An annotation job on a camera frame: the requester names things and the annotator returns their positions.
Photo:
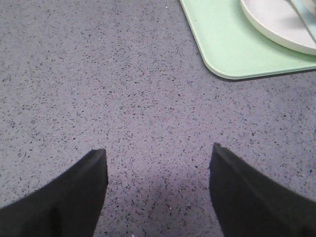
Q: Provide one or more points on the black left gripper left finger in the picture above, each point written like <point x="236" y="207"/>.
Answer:
<point x="68" y="206"/>

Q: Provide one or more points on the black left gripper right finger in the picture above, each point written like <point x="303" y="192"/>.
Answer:
<point x="249" y="204"/>

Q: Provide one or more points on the cream round plate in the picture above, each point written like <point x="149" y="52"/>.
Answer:
<point x="279" y="21"/>

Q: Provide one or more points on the light green plastic tray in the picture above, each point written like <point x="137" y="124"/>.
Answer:
<point x="232" y="48"/>

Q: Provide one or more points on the pale blue plastic spoon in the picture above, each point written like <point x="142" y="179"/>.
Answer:
<point x="306" y="15"/>

